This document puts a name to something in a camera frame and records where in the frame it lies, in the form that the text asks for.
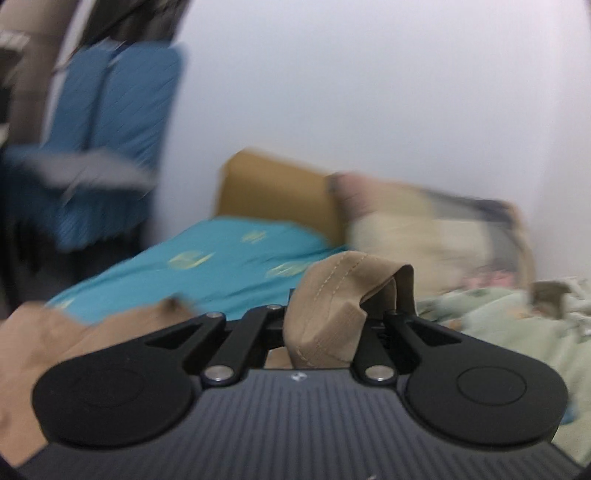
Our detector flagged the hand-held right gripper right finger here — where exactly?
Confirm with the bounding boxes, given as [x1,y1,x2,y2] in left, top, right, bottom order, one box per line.
[352,310,463,385]

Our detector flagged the teal patterned bed sheet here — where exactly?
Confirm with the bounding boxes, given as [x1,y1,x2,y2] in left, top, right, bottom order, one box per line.
[45,216,347,325]

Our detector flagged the beige patterned pillow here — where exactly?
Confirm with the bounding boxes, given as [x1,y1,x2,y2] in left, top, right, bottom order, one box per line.
[329,172,536,301]

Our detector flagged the tan pants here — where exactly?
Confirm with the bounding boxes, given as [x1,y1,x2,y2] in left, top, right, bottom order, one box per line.
[0,250,415,468]

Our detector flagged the mustard yellow headboard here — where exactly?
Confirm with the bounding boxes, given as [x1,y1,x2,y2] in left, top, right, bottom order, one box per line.
[213,148,343,246]

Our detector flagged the light green printed blanket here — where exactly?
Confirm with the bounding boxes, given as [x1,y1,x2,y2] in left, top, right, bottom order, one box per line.
[416,276,591,466]

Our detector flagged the blue cushioned chair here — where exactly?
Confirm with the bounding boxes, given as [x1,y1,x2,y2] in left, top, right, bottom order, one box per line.
[0,41,186,252]

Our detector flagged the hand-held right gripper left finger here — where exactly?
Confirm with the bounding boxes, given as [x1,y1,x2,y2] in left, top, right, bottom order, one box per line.
[145,304,293,387]

